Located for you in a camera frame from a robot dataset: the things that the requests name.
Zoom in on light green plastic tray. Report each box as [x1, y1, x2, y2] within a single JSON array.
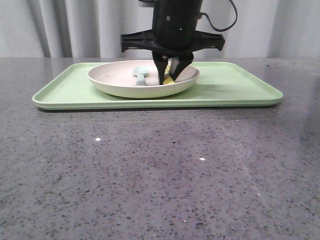
[[32, 62, 283, 111]]

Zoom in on cream round plate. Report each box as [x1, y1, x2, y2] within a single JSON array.
[[88, 60, 200, 99]]

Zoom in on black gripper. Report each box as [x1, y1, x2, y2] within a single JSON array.
[[120, 0, 225, 85]]

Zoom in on light blue plastic spoon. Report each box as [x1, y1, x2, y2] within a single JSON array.
[[133, 66, 149, 86]]

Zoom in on yellow plastic fork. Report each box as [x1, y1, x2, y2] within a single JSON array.
[[163, 65, 175, 85]]

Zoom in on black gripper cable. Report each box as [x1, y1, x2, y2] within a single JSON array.
[[198, 0, 239, 33]]

